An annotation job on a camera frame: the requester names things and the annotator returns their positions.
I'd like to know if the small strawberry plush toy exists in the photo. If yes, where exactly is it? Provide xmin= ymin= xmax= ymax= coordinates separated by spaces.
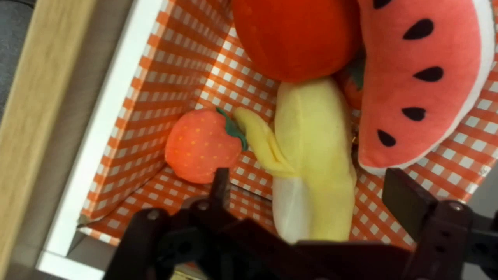
xmin=163 ymin=106 xmax=249 ymax=187

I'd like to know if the watermelon slice plush toy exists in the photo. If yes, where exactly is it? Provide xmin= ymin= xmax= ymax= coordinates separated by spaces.
xmin=356 ymin=0 xmax=496 ymax=176

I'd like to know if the red tomato plush toy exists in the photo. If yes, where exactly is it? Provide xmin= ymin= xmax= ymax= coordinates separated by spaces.
xmin=230 ymin=0 xmax=364 ymax=84

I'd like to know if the yellow banana plush toy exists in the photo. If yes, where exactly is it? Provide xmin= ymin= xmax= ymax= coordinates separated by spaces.
xmin=230 ymin=76 xmax=359 ymax=246

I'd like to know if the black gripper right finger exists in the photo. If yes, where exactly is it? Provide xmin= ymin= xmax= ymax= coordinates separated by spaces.
xmin=383 ymin=167 xmax=498 ymax=280

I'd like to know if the orange checkered basket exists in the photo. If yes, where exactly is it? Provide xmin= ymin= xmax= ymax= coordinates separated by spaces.
xmin=76 ymin=0 xmax=498 ymax=254

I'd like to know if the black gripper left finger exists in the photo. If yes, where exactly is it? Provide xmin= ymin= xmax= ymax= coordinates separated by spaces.
xmin=103 ymin=167 xmax=246 ymax=280

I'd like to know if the wooden-front white drawer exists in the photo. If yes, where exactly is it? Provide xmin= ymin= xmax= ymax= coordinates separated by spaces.
xmin=0 ymin=0 xmax=498 ymax=280

